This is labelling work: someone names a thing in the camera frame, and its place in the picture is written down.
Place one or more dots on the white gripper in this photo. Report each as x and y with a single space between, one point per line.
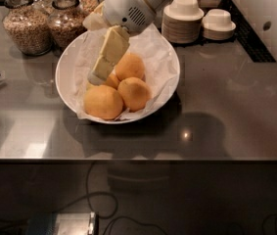
125 6

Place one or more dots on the back right orange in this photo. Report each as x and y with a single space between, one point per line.
130 65

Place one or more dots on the orange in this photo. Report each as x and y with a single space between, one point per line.
135 93
111 81
102 102
130 65

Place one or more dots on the back left orange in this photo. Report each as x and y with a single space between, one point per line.
111 81

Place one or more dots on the front right orange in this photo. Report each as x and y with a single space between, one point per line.
135 93

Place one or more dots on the front left orange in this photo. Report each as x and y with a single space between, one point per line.
102 102

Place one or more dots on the white bowl on tall stack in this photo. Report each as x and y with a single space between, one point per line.
184 6

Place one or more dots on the white bowl on short stack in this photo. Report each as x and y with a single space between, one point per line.
217 19

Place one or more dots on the middle glass grain jar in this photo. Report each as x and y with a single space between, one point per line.
66 21

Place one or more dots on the white paper liner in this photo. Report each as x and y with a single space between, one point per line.
162 69

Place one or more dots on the left glass grain jar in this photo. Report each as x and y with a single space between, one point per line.
27 27

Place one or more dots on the black rubber mat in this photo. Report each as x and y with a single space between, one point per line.
246 36

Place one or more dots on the metal box below table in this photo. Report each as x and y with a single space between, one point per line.
64 223

